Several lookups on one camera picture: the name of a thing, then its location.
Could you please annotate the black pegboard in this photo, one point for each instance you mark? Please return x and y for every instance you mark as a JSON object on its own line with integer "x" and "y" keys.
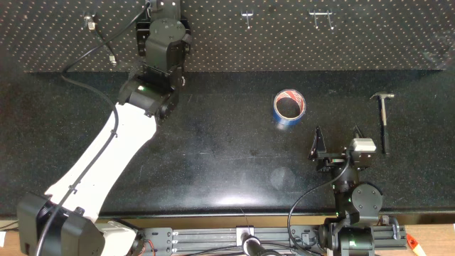
{"x": 284, "y": 42}

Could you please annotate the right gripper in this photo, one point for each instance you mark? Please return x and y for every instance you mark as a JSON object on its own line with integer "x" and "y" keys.
{"x": 330, "y": 160}

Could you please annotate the orange and white object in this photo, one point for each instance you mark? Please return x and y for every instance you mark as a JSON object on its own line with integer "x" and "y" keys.
{"x": 412, "y": 243}

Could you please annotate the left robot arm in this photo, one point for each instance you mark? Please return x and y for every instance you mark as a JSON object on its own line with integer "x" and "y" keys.
{"x": 131, "y": 142}

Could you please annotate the mounting rail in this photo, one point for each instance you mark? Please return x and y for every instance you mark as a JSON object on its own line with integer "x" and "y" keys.
{"x": 206, "y": 238}

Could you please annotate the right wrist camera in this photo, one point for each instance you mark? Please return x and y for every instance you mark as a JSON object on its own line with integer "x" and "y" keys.
{"x": 362, "y": 145}

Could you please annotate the roll of blue tape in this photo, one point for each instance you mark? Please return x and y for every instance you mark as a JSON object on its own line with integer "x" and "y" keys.
{"x": 284, "y": 121}

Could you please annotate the hammer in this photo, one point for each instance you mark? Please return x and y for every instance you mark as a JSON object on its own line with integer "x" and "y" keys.
{"x": 384, "y": 121}

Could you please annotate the wrench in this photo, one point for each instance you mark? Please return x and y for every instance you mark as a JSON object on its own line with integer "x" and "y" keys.
{"x": 105, "y": 48}

